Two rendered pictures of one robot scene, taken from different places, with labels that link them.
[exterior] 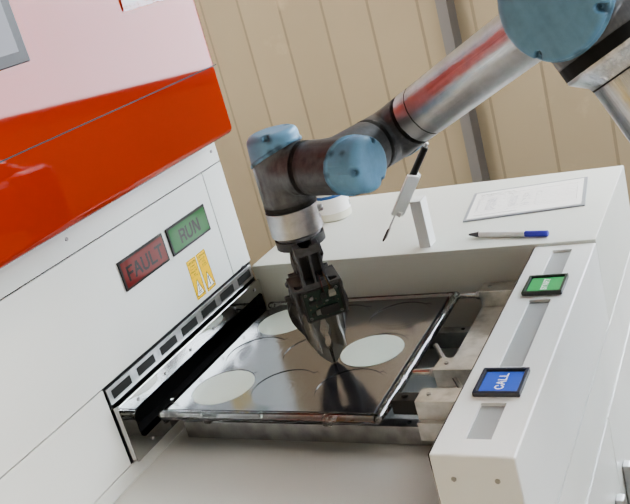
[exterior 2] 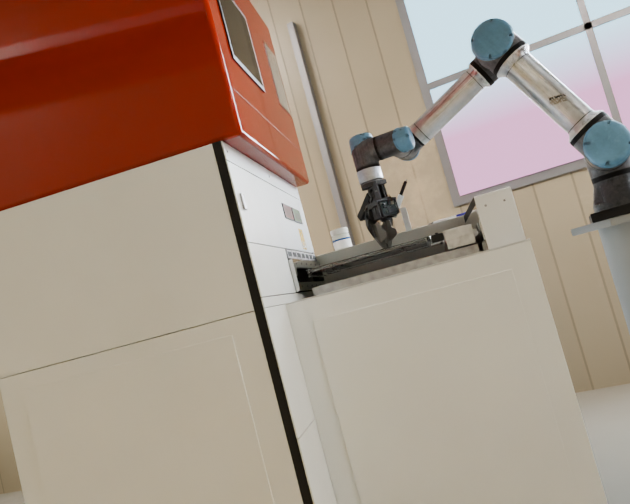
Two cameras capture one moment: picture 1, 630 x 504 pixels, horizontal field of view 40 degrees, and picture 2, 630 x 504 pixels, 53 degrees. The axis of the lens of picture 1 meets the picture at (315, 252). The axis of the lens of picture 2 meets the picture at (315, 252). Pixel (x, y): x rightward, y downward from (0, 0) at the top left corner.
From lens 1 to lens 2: 126 cm
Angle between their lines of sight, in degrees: 31
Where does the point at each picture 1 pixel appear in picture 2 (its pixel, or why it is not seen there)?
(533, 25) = (487, 46)
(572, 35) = (502, 45)
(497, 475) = (504, 197)
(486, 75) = (452, 103)
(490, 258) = (443, 226)
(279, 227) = (367, 173)
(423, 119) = (425, 129)
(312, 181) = (386, 144)
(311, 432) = (386, 272)
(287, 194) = (371, 157)
